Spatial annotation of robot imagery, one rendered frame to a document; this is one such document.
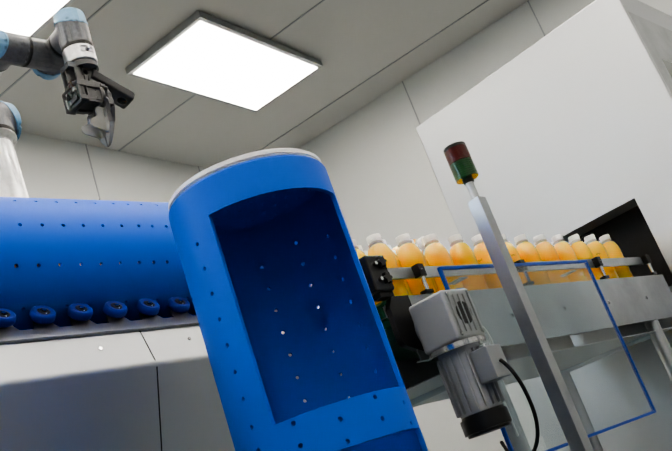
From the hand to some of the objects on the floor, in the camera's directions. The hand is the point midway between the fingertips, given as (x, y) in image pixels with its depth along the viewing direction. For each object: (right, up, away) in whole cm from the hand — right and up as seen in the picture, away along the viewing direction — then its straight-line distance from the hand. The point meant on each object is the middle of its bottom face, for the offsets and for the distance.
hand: (110, 141), depth 198 cm
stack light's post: (+124, -111, -8) cm, 166 cm away
